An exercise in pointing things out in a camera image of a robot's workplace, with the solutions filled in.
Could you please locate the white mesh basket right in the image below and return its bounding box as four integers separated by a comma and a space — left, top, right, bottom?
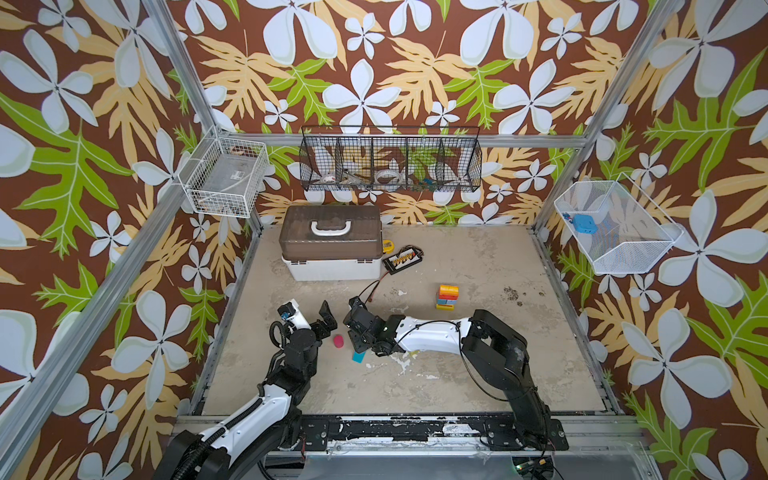
554, 174, 684, 275

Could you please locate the brown lid white toolbox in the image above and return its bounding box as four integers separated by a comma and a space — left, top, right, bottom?
279, 205, 383, 282

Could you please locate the black wire wall basket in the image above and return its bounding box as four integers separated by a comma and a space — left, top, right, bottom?
298, 125, 483, 192

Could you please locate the black charging board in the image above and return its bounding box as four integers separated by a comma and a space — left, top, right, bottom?
383, 245, 424, 275

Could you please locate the blue object in basket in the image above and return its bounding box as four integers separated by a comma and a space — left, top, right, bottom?
571, 214, 598, 235

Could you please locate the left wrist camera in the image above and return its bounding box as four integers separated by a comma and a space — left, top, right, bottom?
277, 299, 312, 331

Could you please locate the orange cylinder block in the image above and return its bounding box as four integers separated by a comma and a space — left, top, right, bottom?
438, 285, 459, 299

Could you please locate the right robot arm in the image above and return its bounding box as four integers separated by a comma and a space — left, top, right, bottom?
344, 296, 559, 451

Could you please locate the white wire basket left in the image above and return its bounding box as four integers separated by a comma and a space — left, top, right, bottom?
179, 137, 270, 218

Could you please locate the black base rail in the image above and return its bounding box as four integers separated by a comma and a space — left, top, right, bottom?
300, 413, 569, 452

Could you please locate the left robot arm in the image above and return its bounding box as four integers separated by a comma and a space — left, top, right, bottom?
153, 300, 338, 479

